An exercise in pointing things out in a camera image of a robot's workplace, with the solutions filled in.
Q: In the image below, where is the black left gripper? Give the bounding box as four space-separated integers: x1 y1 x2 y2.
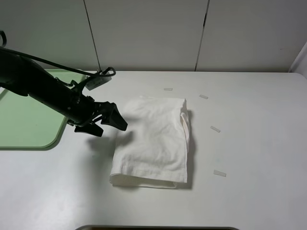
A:
69 95 128 137

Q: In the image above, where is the white short sleeve shirt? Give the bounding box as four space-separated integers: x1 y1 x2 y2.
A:
109 97 190 189

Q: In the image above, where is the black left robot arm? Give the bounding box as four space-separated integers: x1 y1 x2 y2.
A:
0 47 128 137

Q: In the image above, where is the light green plastic tray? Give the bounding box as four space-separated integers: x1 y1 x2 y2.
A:
0 69 87 151

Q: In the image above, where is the clear tape marker lower right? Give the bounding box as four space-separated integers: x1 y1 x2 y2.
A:
213 170 226 177

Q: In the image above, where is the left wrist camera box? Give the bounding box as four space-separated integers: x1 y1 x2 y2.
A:
85 76 112 91

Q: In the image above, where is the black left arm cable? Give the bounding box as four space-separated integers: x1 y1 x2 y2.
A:
0 30 117 96

